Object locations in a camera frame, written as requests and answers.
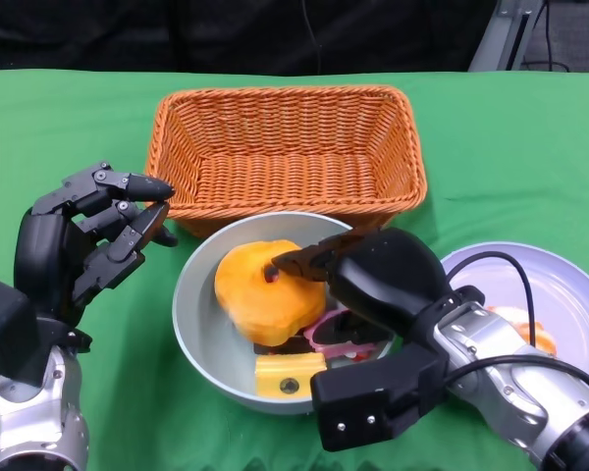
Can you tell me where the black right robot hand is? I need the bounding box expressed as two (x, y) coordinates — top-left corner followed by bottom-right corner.
(271, 227), (448, 344)

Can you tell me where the orange ring bread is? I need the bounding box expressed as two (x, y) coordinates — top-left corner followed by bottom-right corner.
(214, 238), (327, 347)

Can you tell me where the yellow layered toy cake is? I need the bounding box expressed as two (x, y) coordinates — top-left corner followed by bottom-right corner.
(254, 352), (329, 397)

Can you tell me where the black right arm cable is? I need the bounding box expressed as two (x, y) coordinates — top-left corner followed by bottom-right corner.
(441, 250), (589, 393)

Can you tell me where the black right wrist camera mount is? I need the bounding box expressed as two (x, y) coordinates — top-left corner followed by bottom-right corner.
(309, 340), (452, 452)

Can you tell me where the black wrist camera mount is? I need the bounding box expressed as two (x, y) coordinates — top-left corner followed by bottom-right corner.
(309, 340), (452, 452)
(0, 272), (41, 387)

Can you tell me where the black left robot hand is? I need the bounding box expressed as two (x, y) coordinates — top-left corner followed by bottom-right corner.
(13, 160), (181, 325)

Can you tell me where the black backdrop curtain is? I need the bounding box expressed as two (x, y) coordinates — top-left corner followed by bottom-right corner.
(0, 0), (500, 76)

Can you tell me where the grey metal frame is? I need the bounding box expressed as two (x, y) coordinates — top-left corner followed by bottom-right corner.
(468, 0), (546, 74)

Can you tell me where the orange wicker basket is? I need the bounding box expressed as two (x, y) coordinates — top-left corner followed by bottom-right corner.
(144, 85), (427, 240)

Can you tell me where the brown layered toy cake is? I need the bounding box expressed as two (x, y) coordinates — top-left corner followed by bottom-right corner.
(252, 338), (315, 358)

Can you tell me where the grey bowl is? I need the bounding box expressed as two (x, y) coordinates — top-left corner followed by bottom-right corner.
(171, 211), (409, 417)

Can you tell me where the thin black hanging cable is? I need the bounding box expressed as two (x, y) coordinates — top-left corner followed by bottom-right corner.
(299, 0), (325, 76)

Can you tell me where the white orange striped bread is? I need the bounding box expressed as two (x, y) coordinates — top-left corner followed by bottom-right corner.
(485, 304), (560, 358)

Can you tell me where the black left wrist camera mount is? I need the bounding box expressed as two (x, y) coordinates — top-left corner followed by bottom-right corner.
(0, 272), (41, 387)

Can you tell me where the lilac plate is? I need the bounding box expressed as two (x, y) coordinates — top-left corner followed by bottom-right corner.
(439, 240), (589, 392)

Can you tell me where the pink layered toy cake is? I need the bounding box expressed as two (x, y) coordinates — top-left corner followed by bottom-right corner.
(302, 308), (380, 363)

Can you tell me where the green tablecloth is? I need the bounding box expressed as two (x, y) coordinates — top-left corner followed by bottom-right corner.
(0, 71), (589, 471)

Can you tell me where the black floor cable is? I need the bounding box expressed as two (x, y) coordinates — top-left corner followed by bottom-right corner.
(522, 0), (573, 74)

